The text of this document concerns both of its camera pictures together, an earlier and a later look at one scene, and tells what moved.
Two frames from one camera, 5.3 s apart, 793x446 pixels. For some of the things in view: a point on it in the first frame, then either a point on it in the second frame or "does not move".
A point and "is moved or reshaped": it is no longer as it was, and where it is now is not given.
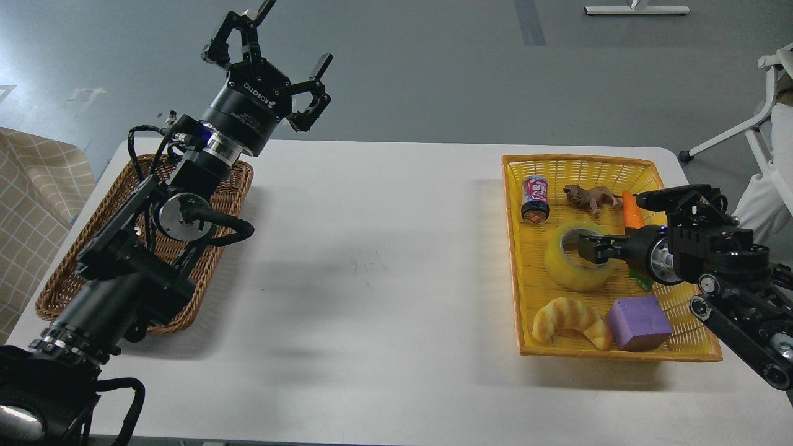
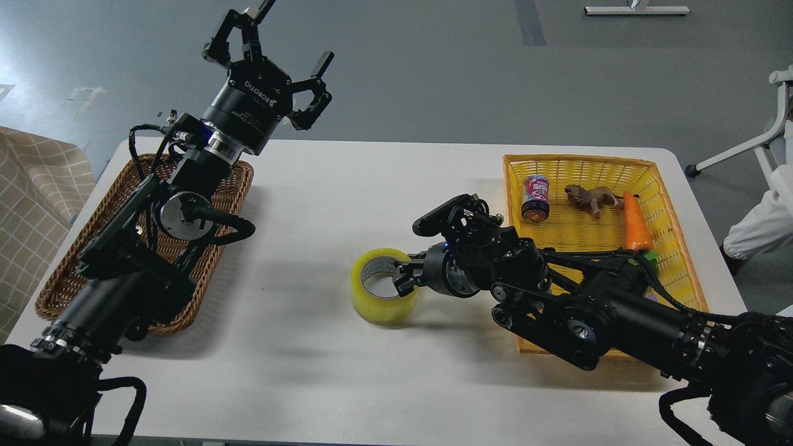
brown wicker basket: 111,203 does not move
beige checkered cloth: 46,181 does not move
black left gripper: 258,96 does not move
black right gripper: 649,249 -> 443,270
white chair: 754,129 -> 766,153
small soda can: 535,208 does not move
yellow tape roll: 570,276 is moved or reshaped
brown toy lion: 591,197 does not move
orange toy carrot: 632,213 does not move
